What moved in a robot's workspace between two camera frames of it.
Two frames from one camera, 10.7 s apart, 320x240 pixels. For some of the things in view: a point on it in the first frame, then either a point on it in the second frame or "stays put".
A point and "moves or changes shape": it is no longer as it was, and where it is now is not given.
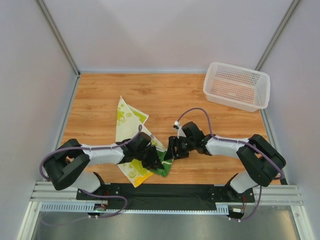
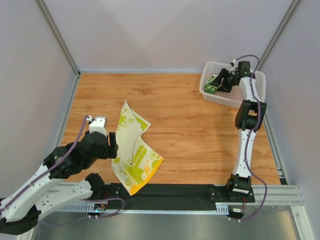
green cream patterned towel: (166, 164) -> (211, 86)
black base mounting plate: (159, 196) stays put
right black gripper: (176, 146) -> (225, 80)
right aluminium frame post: (278, 34) stays put
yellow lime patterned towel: (129, 122) moves or changes shape
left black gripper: (149, 155) -> (112, 145)
